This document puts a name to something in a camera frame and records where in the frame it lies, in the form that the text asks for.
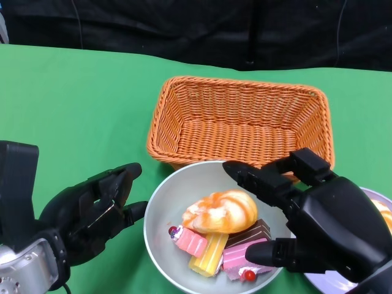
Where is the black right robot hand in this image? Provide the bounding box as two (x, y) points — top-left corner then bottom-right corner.
(222, 148), (392, 284)

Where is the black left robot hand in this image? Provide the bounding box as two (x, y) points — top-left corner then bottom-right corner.
(38, 162), (149, 267)

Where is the oval orange swirl bread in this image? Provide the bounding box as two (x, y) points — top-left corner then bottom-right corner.
(369, 198), (392, 243)

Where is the chocolate layer cake slice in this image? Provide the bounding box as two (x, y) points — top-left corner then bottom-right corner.
(225, 219), (272, 249)

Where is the pale green bowl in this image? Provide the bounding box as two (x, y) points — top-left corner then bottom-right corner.
(143, 160), (292, 294)

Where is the large pink cake slice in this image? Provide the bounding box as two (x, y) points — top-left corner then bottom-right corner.
(220, 238), (276, 282)

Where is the small pink cake with cherry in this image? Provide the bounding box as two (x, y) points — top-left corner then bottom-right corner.
(167, 225), (209, 258)

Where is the ring-shaped orange swirl bread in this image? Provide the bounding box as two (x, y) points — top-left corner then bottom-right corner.
(182, 189), (258, 234)

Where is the yellow striped cake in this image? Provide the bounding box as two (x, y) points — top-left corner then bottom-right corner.
(188, 232), (230, 278)

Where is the lavender plate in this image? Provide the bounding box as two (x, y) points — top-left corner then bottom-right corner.
(303, 186), (392, 292)

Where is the orange wicker basket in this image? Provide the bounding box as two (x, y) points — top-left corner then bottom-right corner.
(146, 75), (334, 184)

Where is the green tablecloth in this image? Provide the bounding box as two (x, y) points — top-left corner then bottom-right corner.
(0, 43), (392, 294)

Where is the black backdrop cloth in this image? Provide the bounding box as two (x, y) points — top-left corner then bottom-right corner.
(0, 0), (392, 73)

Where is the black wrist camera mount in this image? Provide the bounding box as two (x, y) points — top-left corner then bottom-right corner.
(0, 140), (40, 252)

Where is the thin grey cable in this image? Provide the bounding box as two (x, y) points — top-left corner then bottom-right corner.
(72, 0), (85, 50)
(335, 0), (347, 67)

